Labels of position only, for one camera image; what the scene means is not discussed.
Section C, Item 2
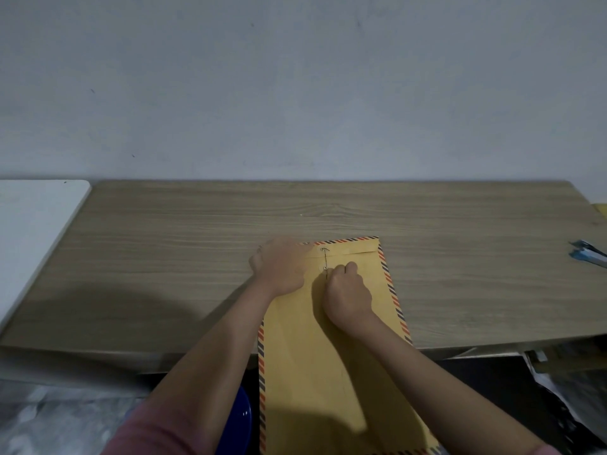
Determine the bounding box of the person's left hand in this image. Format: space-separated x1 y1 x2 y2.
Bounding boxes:
249 237 316 297

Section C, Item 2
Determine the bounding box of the person's right hand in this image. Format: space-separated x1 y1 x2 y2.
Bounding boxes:
322 261 375 333

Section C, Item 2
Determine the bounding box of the yellow striped-border envelope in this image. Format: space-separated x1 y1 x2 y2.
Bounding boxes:
257 236 442 455

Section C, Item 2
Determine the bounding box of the person's right forearm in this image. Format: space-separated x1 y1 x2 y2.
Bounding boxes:
346 310 546 455

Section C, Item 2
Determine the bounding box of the person's left forearm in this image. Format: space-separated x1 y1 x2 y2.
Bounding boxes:
138 275 304 455

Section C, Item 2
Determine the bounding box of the blue plastic stool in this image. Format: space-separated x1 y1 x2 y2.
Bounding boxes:
216 386 253 455

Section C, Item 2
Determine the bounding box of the blue stapler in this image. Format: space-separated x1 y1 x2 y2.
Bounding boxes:
569 240 607 269

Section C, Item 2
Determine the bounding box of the clear plastic sheet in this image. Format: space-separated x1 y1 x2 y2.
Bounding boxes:
522 343 607 446

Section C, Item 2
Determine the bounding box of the pink left sleeve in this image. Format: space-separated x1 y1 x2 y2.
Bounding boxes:
101 403 209 455

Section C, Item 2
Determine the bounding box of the white table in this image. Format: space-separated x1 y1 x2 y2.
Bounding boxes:
0 180 92 327

